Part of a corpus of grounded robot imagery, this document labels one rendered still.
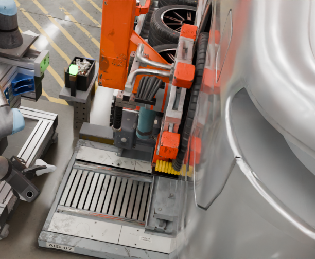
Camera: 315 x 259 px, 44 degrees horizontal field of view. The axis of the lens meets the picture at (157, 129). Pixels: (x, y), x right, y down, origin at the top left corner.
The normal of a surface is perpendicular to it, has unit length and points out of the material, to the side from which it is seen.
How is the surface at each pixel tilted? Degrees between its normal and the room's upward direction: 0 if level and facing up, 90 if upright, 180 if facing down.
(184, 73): 35
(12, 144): 0
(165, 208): 0
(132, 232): 0
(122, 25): 90
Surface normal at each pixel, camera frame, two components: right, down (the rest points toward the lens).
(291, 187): 0.34, -0.59
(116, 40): -0.11, 0.65
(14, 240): 0.15, -0.73
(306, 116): -0.56, 0.14
